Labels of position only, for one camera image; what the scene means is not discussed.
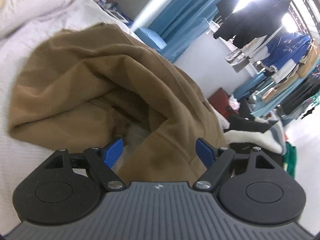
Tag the red bag on floor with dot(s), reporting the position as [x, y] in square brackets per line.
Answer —
[220, 101]

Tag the striped hanging cloth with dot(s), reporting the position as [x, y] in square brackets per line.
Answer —
[237, 59]

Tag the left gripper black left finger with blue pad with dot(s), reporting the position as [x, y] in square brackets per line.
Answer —
[67, 187]

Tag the grey white blanket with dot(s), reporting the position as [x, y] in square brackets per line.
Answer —
[15, 13]

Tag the white bed sheet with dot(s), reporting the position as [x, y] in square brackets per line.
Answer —
[18, 158]

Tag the green garment on floor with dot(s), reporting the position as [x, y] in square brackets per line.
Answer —
[290, 160]

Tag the tan hanging garment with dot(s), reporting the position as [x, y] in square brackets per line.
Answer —
[309, 60]

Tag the cluttered bedside table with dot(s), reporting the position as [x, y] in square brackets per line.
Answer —
[112, 9]

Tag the brown hooded sweatshirt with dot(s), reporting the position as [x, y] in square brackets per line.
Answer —
[84, 88]

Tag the black white clothes pile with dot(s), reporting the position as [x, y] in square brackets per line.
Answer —
[247, 129]

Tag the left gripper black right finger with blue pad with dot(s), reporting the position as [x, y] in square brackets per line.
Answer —
[251, 187]

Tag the blue curtain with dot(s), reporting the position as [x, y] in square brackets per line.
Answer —
[178, 25]

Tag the blue white hanging jersey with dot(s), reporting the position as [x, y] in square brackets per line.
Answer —
[284, 53]

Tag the black hanging jacket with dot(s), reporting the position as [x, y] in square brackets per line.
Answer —
[257, 19]

